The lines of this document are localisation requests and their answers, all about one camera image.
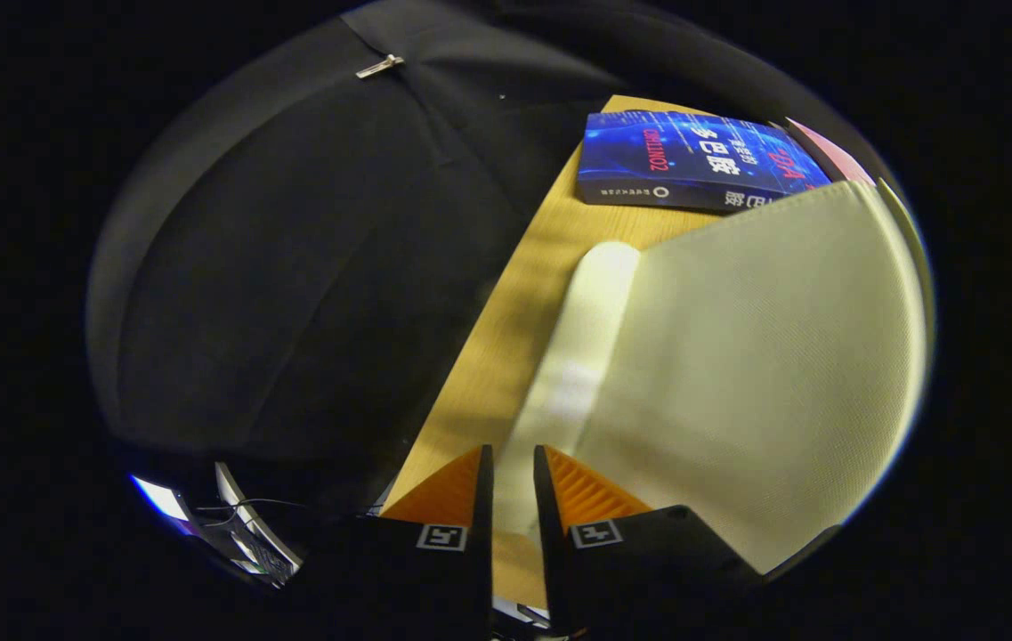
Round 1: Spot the blue book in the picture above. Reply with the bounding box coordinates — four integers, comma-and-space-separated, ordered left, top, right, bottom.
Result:
575, 110, 832, 215

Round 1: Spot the pink booklet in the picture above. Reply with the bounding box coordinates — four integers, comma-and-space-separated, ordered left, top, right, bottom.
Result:
786, 118, 876, 186

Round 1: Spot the pale green fabric storage box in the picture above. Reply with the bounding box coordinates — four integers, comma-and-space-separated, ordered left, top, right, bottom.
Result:
492, 178, 935, 575

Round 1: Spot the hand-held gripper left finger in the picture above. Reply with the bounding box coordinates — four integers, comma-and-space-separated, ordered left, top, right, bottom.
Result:
292, 445, 495, 641

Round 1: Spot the grey metal frame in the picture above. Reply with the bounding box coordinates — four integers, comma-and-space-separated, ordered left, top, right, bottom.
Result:
212, 461, 302, 588

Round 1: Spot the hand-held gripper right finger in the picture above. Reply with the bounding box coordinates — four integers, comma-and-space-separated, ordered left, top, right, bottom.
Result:
532, 445, 769, 641

